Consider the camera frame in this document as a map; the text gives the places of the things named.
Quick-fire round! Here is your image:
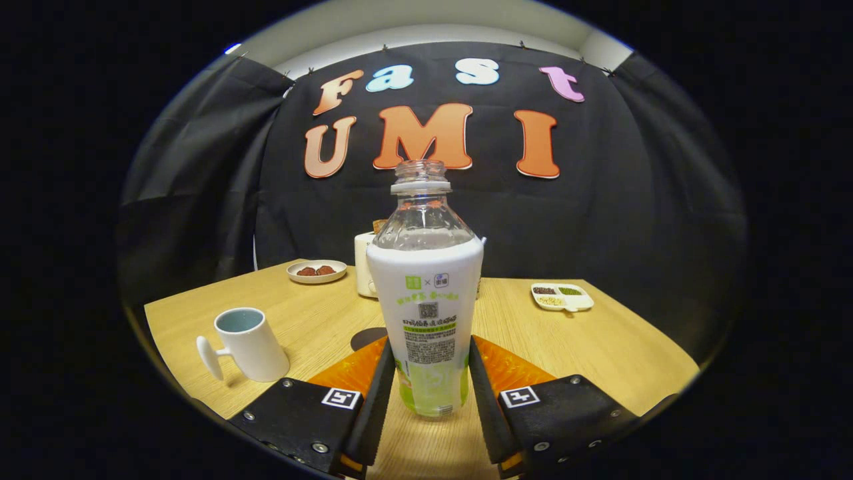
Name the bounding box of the wooden table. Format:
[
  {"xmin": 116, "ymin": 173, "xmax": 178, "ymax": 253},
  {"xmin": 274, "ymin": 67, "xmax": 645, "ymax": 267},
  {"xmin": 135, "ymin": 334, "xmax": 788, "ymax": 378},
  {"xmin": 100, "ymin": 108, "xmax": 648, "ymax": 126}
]
[{"xmin": 143, "ymin": 259, "xmax": 700, "ymax": 480}]

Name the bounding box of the small round beige plate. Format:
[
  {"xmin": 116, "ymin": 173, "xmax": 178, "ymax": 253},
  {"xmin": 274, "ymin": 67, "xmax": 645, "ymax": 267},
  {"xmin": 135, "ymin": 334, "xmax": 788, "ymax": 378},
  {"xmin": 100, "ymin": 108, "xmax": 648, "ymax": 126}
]
[{"xmin": 287, "ymin": 259, "xmax": 348, "ymax": 285}]

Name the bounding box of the white cup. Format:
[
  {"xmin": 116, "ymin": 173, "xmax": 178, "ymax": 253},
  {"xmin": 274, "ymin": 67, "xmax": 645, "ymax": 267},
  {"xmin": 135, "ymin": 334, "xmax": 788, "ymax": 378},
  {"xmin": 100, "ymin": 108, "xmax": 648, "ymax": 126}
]
[{"xmin": 196, "ymin": 307, "xmax": 291, "ymax": 383}]

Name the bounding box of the clear plastic juice bottle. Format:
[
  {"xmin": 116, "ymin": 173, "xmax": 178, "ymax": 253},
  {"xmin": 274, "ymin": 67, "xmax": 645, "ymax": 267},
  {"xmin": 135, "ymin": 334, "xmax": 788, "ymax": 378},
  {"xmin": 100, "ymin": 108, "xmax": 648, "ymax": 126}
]
[{"xmin": 366, "ymin": 159, "xmax": 485, "ymax": 419}]

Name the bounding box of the dark brown round coaster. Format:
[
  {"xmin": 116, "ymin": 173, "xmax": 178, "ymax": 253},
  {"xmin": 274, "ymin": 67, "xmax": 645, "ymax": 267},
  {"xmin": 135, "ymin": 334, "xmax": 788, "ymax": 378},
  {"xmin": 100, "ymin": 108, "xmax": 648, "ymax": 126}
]
[{"xmin": 350, "ymin": 327, "xmax": 389, "ymax": 352}]

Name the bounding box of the cream toaster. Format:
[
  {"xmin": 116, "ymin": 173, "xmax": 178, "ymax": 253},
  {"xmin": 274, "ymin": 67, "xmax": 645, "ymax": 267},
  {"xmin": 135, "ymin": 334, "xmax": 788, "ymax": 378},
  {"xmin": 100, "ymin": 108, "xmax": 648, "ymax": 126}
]
[{"xmin": 354, "ymin": 231, "xmax": 381, "ymax": 299}]

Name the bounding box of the white divided dish with grains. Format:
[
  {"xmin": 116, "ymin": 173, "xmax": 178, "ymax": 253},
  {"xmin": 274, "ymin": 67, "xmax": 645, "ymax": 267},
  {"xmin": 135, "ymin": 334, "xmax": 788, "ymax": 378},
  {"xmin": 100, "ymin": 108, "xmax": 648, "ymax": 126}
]
[{"xmin": 530, "ymin": 282, "xmax": 595, "ymax": 313}]

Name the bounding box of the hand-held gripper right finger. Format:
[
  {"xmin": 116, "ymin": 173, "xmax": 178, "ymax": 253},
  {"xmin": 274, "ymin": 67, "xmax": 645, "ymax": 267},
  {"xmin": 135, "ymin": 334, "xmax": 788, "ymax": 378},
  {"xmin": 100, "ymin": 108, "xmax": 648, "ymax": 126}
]
[{"xmin": 468, "ymin": 335, "xmax": 640, "ymax": 477}]

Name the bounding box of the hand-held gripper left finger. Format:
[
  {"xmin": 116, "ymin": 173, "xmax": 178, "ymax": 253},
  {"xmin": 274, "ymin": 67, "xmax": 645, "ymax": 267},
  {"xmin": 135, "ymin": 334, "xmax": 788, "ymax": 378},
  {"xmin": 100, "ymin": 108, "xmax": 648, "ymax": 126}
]
[{"xmin": 227, "ymin": 335, "xmax": 397, "ymax": 479}]

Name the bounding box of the black backdrop cloth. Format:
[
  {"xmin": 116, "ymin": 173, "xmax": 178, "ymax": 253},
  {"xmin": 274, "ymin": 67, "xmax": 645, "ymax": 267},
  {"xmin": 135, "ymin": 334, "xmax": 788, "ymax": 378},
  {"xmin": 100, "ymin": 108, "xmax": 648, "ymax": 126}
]
[{"xmin": 117, "ymin": 41, "xmax": 750, "ymax": 364}]

